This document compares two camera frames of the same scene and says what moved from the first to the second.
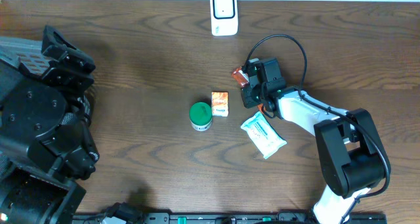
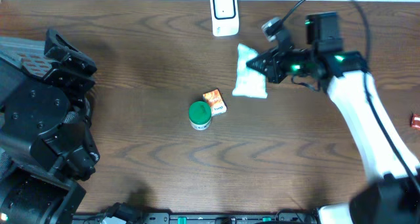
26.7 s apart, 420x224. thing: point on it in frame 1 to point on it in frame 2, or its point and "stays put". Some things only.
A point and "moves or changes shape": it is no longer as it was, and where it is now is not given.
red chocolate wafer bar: x=242 y=78 to x=415 y=121
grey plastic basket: x=25 y=54 stays put
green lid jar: x=200 y=115 stays put
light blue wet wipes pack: x=264 y=135 to x=249 y=82
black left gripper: x=81 y=69 stays put
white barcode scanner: x=224 y=13 stays put
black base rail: x=169 y=218 stays put
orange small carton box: x=220 y=104 moves or changes shape
